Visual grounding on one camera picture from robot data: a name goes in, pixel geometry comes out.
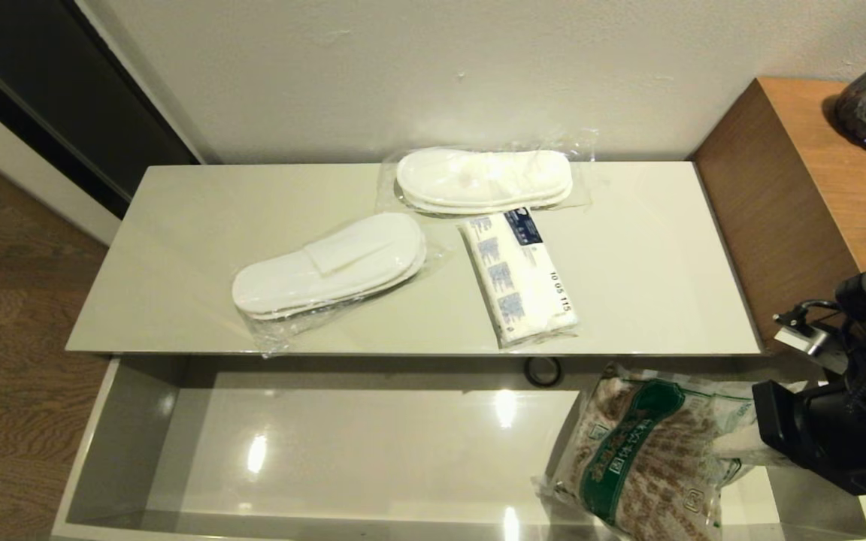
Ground cereal bag with green label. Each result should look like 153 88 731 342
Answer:
531 364 780 541

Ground white pack with blue print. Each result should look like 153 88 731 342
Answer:
459 208 580 349

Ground grey cabinet drawer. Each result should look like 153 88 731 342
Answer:
50 355 866 541

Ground brown wooden side cabinet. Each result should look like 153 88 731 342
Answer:
692 75 866 350

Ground bagged white slippers sole up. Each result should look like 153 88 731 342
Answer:
377 131 599 219

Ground glossy grey cabinet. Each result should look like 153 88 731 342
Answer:
65 162 763 358

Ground dark door panel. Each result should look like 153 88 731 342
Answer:
0 0 201 220

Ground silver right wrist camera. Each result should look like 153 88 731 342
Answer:
774 312 851 373

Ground bagged white slippers with strap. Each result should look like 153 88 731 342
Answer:
232 212 450 355

